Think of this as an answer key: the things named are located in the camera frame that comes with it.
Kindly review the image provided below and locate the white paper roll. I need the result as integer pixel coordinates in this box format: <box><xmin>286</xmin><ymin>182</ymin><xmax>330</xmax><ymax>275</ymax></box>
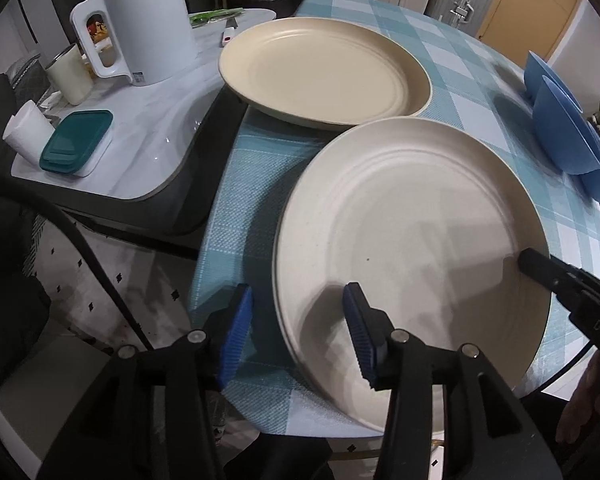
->
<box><xmin>2</xmin><ymin>101</ymin><xmax>56</xmax><ymax>167</ymax></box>

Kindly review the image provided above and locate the teal lidded container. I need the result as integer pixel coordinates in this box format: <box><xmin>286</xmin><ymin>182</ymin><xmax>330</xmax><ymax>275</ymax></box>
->
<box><xmin>39</xmin><ymin>110</ymin><xmax>114</xmax><ymax>178</ymax></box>

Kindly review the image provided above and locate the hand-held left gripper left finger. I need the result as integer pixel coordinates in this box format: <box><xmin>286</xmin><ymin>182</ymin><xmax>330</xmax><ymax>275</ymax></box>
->
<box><xmin>35</xmin><ymin>284</ymin><xmax>255</xmax><ymax>480</ymax></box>

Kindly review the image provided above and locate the white marble side table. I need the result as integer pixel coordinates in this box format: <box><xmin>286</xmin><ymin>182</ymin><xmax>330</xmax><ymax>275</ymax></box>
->
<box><xmin>11</xmin><ymin>7</ymin><xmax>278</xmax><ymax>261</ymax></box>

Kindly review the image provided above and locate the black cable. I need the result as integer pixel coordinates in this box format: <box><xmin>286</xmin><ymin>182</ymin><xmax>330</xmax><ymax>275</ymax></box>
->
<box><xmin>0</xmin><ymin>169</ymin><xmax>153</xmax><ymax>356</ymax></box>

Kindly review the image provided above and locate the tan wooden door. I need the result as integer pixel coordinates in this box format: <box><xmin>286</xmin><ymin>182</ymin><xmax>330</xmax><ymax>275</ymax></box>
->
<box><xmin>480</xmin><ymin>0</ymin><xmax>583</xmax><ymax>61</ymax></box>

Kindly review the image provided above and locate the white patterned rug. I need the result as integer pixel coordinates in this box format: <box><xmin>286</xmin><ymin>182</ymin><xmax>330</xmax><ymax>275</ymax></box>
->
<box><xmin>25</xmin><ymin>212</ymin><xmax>206</xmax><ymax>356</ymax></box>

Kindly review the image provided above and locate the dark cloth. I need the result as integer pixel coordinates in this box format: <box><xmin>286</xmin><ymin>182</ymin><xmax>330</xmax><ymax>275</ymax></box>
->
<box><xmin>0</xmin><ymin>55</ymin><xmax>46</xmax><ymax>171</ymax></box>

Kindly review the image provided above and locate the white box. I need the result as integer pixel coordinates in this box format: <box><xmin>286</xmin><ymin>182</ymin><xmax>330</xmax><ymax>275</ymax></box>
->
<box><xmin>0</xmin><ymin>335</ymin><xmax>113</xmax><ymax>467</ymax></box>

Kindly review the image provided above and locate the white electric kettle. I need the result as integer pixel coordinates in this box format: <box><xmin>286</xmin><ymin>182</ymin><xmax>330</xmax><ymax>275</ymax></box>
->
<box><xmin>70</xmin><ymin>0</ymin><xmax>199</xmax><ymax>88</ymax></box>

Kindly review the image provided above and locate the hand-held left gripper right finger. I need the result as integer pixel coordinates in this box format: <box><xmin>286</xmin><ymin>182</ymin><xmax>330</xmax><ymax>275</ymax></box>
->
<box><xmin>343</xmin><ymin>281</ymin><xmax>552</xmax><ymax>480</ymax></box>

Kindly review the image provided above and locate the person's right hand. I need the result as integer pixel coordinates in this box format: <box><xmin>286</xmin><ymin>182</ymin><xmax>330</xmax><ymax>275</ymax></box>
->
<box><xmin>555</xmin><ymin>352</ymin><xmax>600</xmax><ymax>446</ymax></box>

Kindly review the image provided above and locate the cream round plate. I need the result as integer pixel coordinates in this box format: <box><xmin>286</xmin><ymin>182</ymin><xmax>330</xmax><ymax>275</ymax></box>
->
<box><xmin>272</xmin><ymin>116</ymin><xmax>552</xmax><ymax>433</ymax></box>
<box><xmin>218</xmin><ymin>16</ymin><xmax>433</xmax><ymax>131</ymax></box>

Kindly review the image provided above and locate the green packet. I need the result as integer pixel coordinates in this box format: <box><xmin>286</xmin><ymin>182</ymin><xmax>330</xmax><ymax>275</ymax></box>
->
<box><xmin>189</xmin><ymin>7</ymin><xmax>245</xmax><ymax>28</ymax></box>

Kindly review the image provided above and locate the teal checkered tablecloth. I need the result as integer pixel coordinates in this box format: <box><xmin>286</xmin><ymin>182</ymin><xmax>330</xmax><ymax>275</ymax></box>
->
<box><xmin>190</xmin><ymin>0</ymin><xmax>600</xmax><ymax>441</ymax></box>

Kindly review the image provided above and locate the cream cup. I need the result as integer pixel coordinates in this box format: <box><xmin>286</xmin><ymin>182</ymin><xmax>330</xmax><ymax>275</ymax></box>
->
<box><xmin>45</xmin><ymin>44</ymin><xmax>95</xmax><ymax>107</ymax></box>

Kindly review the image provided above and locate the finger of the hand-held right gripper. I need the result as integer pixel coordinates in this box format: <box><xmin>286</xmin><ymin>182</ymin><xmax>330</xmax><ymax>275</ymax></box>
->
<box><xmin>517</xmin><ymin>247</ymin><xmax>600</xmax><ymax>318</ymax></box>

